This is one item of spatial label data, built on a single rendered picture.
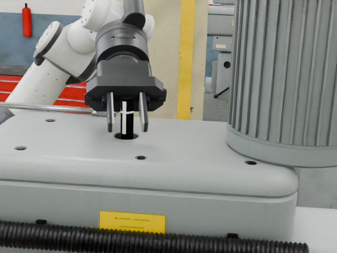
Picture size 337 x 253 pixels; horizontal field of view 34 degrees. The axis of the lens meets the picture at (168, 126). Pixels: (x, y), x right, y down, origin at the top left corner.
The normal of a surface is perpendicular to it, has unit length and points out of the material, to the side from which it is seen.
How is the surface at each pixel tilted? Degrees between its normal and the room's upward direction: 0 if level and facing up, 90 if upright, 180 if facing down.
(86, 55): 75
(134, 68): 30
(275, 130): 90
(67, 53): 96
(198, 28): 90
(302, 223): 0
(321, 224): 0
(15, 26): 90
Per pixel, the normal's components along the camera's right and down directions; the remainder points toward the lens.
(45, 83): 0.21, 0.37
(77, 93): -0.22, 0.27
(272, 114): -0.50, 0.22
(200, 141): 0.04, -0.96
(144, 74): 0.11, -0.69
